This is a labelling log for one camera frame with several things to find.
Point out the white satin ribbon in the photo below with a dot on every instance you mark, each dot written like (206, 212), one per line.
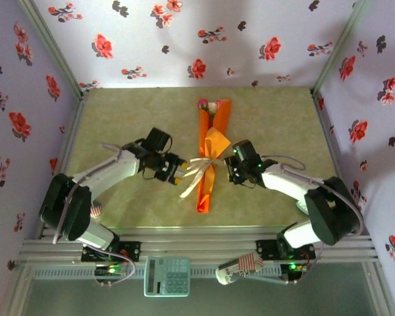
(200, 163)

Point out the aluminium frame side rail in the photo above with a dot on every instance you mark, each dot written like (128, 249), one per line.
(329, 131)
(70, 131)

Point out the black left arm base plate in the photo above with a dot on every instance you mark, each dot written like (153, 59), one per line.
(131, 250)

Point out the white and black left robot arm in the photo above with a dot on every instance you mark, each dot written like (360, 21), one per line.
(112, 174)

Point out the narrow aluminium frame beam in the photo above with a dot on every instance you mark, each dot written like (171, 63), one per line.
(233, 232)

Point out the aluminium frame post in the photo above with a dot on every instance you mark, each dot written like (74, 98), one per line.
(54, 49)
(338, 49)

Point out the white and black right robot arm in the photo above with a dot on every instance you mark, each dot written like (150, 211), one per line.
(283, 179)

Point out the orange wrapping paper sheet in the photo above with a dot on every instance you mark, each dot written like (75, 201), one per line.
(205, 194)

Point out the aluminium frame leg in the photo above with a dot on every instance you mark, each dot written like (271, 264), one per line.
(380, 289)
(15, 289)

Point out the white and pink rose stem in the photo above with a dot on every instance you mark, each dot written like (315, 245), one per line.
(212, 106)

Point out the pale green desk calculator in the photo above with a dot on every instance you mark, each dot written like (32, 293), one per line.
(167, 276)

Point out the wide aluminium frame beam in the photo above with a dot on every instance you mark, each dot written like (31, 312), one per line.
(200, 250)

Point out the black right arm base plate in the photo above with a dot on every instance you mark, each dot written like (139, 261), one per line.
(266, 250)

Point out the small pink rose stem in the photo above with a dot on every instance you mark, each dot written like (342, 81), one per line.
(202, 103)

